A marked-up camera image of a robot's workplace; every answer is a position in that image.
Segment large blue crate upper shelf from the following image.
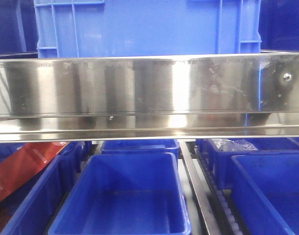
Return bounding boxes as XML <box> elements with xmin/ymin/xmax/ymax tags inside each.
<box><xmin>34</xmin><ymin>0</ymin><xmax>261</xmax><ymax>58</ymax></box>

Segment blue bin centre rear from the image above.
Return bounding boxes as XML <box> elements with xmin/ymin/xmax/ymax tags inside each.
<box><xmin>100</xmin><ymin>139</ymin><xmax>180</xmax><ymax>160</ymax></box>

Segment blue bin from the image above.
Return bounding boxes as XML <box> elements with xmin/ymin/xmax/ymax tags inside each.
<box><xmin>196</xmin><ymin>137</ymin><xmax>299</xmax><ymax>189</ymax></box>
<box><xmin>0</xmin><ymin>141</ymin><xmax>86</xmax><ymax>235</ymax></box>
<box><xmin>48</xmin><ymin>153</ymin><xmax>191</xmax><ymax>235</ymax></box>
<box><xmin>100</xmin><ymin>139</ymin><xmax>180</xmax><ymax>160</ymax></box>
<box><xmin>231</xmin><ymin>153</ymin><xmax>299</xmax><ymax>235</ymax></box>

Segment blue bin centre front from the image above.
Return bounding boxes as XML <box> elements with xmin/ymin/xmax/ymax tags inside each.
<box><xmin>48</xmin><ymin>153</ymin><xmax>191</xmax><ymax>235</ymax></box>

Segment blue bin right rear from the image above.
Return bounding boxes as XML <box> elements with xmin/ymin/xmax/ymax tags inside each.
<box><xmin>196</xmin><ymin>137</ymin><xmax>299</xmax><ymax>189</ymax></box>

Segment clear plastic bag in bin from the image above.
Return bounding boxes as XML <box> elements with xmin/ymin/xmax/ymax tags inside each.
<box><xmin>211</xmin><ymin>138</ymin><xmax>258</xmax><ymax>151</ymax></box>

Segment metal roller track divider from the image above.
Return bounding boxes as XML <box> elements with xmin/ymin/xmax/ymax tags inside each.
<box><xmin>179</xmin><ymin>140</ymin><xmax>245</xmax><ymax>235</ymax></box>

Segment red packaging bag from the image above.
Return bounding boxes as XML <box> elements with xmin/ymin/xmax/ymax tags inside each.
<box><xmin>0</xmin><ymin>141</ymin><xmax>69</xmax><ymax>202</ymax></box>

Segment blue bin right front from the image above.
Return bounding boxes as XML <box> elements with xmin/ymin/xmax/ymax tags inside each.
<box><xmin>231</xmin><ymin>153</ymin><xmax>299</xmax><ymax>235</ymax></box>

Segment blue bin left front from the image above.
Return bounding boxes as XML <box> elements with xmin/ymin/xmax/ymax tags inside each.
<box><xmin>0</xmin><ymin>141</ymin><xmax>86</xmax><ymax>235</ymax></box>

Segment stainless steel shelf rail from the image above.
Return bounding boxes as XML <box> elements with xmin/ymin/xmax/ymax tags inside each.
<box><xmin>0</xmin><ymin>52</ymin><xmax>299</xmax><ymax>142</ymax></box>

